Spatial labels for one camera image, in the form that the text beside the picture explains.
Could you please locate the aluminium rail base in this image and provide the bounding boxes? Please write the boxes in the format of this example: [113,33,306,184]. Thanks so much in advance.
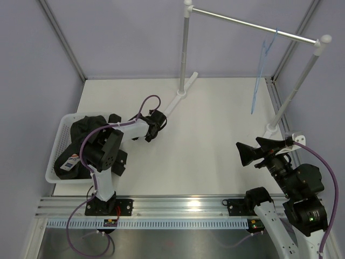
[34,195,254,219]

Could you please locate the white plastic basket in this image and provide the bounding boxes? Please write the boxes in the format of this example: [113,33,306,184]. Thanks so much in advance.
[45,112,111,184]

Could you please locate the black mount plate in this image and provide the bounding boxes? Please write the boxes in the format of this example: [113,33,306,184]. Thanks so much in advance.
[222,198,256,216]
[85,198,134,216]

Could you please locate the blue wire hanger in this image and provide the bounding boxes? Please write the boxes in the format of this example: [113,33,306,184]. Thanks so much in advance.
[251,29,278,114]

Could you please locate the black pinstripe shirt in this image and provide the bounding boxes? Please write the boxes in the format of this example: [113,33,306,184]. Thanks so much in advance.
[53,113,128,180]

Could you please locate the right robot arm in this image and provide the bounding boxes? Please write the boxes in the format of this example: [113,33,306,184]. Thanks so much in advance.
[236,133,328,258]

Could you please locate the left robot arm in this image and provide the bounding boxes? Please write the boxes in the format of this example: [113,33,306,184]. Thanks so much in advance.
[79,110,167,216]

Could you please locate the white slotted cable duct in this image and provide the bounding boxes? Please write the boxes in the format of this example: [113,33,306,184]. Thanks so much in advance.
[46,219,249,230]

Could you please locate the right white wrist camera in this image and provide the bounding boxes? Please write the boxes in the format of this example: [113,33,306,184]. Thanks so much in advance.
[276,132,306,155]

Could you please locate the left black mount plate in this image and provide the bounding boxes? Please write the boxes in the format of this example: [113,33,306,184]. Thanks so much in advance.
[85,198,134,216]

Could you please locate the right black mount plate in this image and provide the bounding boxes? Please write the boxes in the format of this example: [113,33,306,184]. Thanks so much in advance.
[222,198,256,216]

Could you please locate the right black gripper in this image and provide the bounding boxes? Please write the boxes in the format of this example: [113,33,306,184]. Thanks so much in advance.
[236,136,296,197]

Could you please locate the metal clothes rack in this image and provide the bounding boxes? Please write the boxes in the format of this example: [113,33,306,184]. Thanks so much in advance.
[164,1,332,138]

